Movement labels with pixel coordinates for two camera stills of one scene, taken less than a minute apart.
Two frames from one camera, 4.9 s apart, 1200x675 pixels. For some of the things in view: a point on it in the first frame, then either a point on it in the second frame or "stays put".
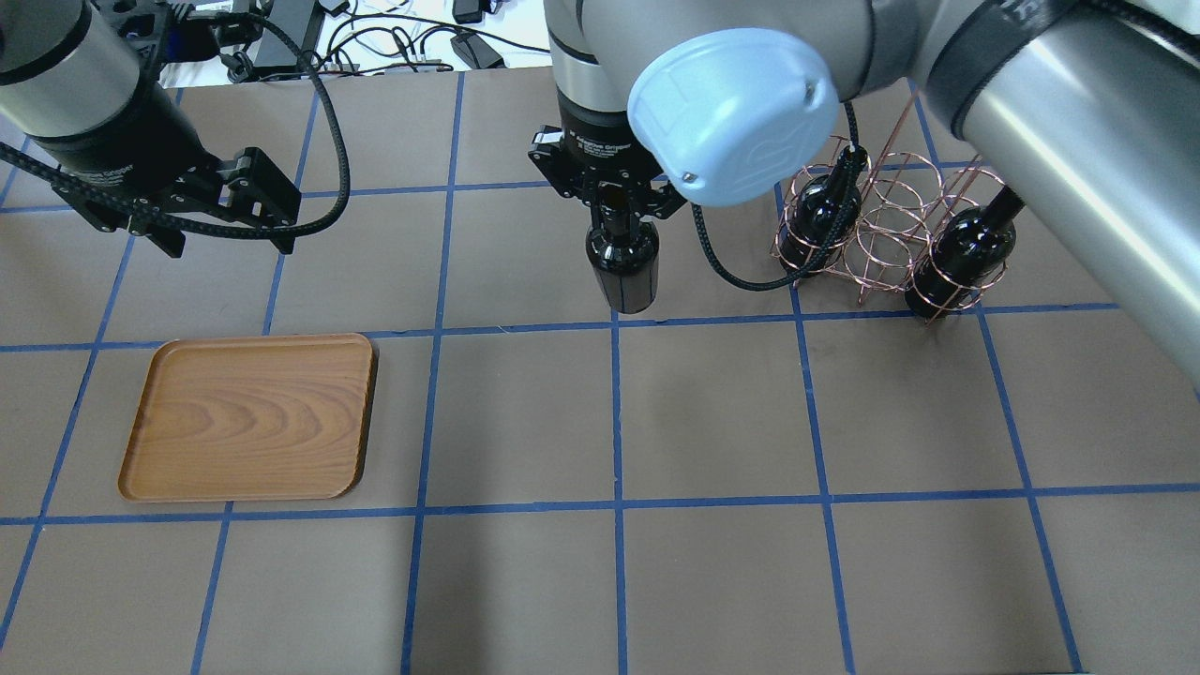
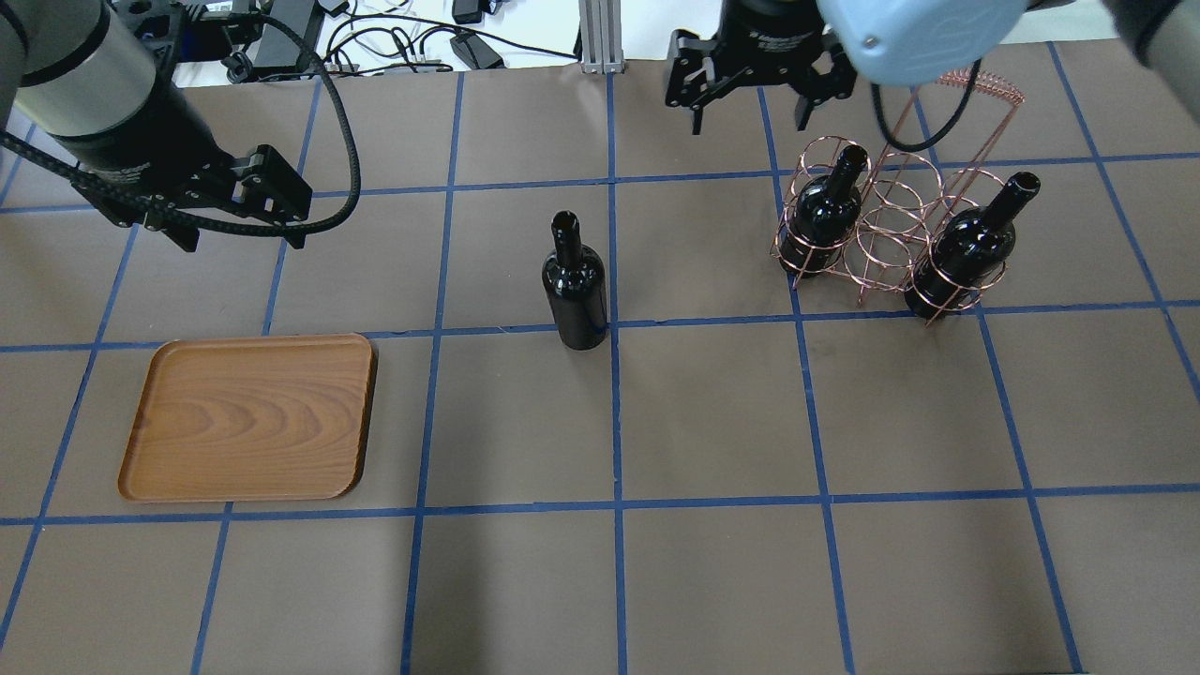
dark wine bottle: (815, 206) stays put
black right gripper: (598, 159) to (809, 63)
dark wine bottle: (622, 251) to (574, 277)
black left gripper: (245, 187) stays put
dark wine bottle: (968, 248) stays put
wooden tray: (251, 418) stays put
